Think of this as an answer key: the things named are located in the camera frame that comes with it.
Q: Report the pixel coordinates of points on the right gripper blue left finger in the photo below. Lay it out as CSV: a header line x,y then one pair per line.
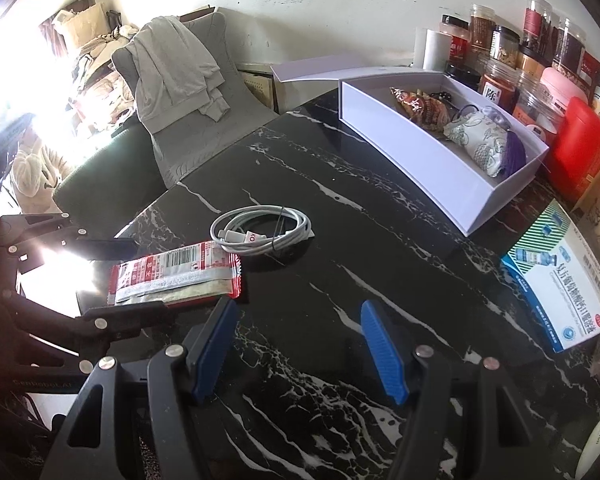
x,y
206,356

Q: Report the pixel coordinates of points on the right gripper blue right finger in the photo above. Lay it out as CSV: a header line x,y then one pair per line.
x,y
387,358

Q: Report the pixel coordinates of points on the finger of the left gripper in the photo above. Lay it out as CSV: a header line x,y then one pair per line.
x,y
90,335
25,236

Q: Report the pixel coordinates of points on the red white packet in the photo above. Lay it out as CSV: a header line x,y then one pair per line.
x,y
178,277

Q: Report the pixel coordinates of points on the white gift box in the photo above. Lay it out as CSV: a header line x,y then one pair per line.
x,y
441,168

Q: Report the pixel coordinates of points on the white bread snack packet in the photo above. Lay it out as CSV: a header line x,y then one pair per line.
x,y
482,139

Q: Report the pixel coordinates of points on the purple sachet pouch with tassel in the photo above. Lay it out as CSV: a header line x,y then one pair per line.
x,y
515,153

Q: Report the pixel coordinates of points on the brown red snack packet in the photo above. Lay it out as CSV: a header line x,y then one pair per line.
x,y
421,109

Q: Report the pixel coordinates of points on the black polka dot scrunchie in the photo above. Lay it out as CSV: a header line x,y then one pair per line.
x,y
443,96

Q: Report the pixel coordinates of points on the person in cream sweater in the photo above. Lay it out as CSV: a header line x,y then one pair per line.
x,y
36,173

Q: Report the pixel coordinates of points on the grey chair with cushion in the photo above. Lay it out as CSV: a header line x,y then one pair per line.
x,y
194,139

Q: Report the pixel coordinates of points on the blue white medicine box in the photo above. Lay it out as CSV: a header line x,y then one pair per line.
x,y
559,276

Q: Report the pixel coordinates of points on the light grey garment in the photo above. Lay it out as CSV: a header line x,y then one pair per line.
x,y
177,75

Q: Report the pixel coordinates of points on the jar with red powder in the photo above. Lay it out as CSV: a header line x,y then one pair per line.
x,y
498,84

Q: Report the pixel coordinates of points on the red plastic canister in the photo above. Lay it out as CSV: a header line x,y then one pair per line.
x,y
574,157

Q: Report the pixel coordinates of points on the clear jar orange label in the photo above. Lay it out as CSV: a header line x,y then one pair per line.
x,y
535,110

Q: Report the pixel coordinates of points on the black lid dark jar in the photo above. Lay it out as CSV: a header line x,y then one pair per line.
x,y
463,74

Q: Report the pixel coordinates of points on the white paper roll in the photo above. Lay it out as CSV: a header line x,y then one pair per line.
x,y
431,50

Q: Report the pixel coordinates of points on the red label sauce jar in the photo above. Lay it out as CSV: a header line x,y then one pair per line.
x,y
458,30

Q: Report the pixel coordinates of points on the pink plastic jar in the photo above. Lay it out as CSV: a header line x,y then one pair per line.
x,y
562,89

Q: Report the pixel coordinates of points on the orange jar black lid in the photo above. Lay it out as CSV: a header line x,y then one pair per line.
x,y
531,63

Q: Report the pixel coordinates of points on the jar of seeds black lid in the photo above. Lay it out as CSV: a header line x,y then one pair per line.
x,y
505,46

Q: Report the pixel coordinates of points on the tall jar dark brown label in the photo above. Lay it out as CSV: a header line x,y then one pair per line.
x,y
569,46

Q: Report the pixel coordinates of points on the red foil bag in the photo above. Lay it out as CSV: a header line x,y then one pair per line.
x,y
589,71

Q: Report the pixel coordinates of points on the tall jar red label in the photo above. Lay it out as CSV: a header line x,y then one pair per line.
x,y
537,31

